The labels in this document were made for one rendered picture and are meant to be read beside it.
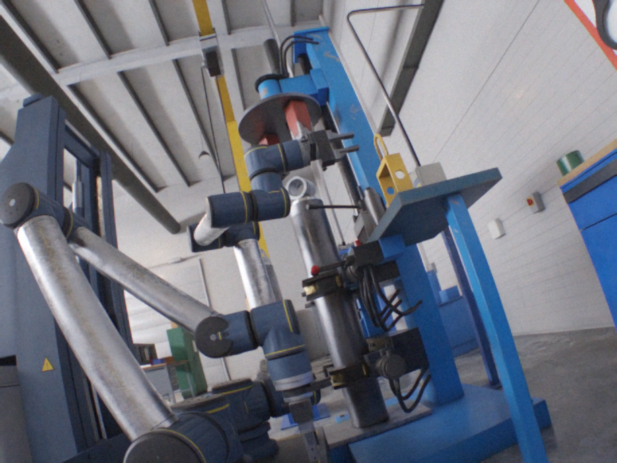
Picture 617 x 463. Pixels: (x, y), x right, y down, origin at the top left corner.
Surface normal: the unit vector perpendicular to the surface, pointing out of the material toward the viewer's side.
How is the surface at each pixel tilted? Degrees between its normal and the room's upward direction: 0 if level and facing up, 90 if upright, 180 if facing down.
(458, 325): 90
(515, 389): 90
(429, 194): 90
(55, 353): 90
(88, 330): 78
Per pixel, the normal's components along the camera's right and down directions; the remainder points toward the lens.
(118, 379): 0.36, -0.57
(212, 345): 0.00, -0.30
